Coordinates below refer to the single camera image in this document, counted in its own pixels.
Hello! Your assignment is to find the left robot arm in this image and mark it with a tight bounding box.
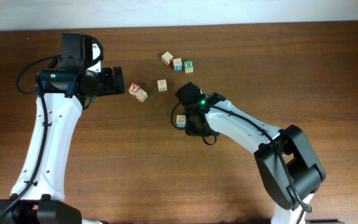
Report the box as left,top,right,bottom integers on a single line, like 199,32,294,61
0,34,126,223

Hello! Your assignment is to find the wooden block red side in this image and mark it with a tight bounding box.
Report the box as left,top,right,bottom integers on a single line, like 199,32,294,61
135,89,148,103

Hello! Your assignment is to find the red letter A block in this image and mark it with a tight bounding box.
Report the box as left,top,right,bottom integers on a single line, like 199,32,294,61
128,83,140,95

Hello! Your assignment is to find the wooden block red edge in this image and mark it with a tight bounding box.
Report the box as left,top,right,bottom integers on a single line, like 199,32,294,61
161,52,173,65

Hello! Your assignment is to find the wooden block blue letter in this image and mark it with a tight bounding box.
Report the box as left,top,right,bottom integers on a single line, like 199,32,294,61
172,58,183,72

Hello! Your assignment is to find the wooden block blue side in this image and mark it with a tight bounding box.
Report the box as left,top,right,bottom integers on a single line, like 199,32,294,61
176,115,186,128

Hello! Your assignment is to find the right black cable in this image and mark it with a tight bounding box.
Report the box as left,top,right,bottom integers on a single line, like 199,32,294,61
170,102,218,146

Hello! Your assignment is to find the green letter R block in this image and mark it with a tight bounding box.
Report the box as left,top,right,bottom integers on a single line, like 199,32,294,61
183,60,194,73

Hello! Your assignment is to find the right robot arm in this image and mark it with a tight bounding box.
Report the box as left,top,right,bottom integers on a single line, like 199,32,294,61
175,82,326,223

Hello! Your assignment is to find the plain wooden picture block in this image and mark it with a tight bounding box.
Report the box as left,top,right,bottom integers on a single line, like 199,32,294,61
157,80,167,91

